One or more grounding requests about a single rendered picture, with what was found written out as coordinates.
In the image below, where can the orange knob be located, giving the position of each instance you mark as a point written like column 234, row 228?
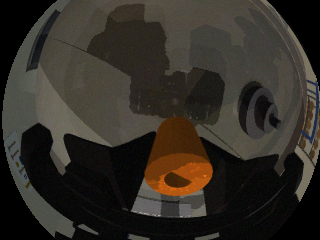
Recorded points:
column 178, row 164

